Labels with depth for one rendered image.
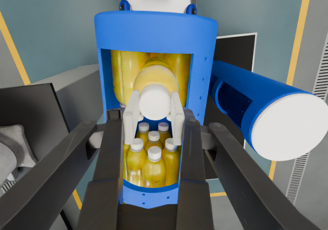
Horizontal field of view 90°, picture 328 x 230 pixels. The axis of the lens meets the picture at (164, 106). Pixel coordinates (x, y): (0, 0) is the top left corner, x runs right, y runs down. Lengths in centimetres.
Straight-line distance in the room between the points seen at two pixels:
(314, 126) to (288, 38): 123
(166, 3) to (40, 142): 66
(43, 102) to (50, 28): 117
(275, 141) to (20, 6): 193
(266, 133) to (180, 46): 50
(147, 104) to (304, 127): 66
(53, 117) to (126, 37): 46
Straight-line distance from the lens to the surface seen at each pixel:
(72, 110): 91
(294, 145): 80
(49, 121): 70
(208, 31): 36
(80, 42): 168
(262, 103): 68
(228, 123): 171
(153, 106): 19
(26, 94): 69
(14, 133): 76
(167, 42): 30
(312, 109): 76
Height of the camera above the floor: 154
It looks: 67 degrees down
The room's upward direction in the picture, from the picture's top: 176 degrees clockwise
